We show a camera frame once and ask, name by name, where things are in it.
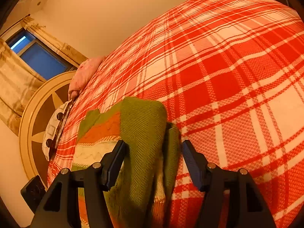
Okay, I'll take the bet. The green orange striped knit sweater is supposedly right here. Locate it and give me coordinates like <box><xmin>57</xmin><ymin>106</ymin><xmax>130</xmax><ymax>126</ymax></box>
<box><xmin>72</xmin><ymin>97</ymin><xmax>181</xmax><ymax>227</ymax></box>

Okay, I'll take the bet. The white patterned pillow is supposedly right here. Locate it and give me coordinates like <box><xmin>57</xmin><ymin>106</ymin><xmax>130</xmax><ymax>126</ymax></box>
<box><xmin>42</xmin><ymin>100</ymin><xmax>74</xmax><ymax>161</ymax></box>

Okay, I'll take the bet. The cream round wooden headboard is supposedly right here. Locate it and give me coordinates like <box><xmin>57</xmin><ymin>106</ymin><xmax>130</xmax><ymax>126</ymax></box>
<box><xmin>19</xmin><ymin>71</ymin><xmax>75</xmax><ymax>185</ymax></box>

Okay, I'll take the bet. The beige patterned curtain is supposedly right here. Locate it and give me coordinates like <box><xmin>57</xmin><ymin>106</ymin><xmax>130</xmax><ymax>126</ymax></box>
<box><xmin>0</xmin><ymin>16</ymin><xmax>87</xmax><ymax>134</ymax></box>

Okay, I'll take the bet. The blue window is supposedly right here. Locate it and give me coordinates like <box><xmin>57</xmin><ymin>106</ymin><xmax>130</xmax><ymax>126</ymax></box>
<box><xmin>6</xmin><ymin>29</ymin><xmax>76</xmax><ymax>80</ymax></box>

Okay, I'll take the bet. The pink pillow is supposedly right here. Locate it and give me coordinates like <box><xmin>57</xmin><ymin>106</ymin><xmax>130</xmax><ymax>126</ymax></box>
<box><xmin>68</xmin><ymin>56</ymin><xmax>106</xmax><ymax>100</ymax></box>

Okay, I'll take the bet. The red white plaid bedspread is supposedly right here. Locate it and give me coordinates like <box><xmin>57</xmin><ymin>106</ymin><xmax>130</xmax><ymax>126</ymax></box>
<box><xmin>47</xmin><ymin>0</ymin><xmax>303</xmax><ymax>227</ymax></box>

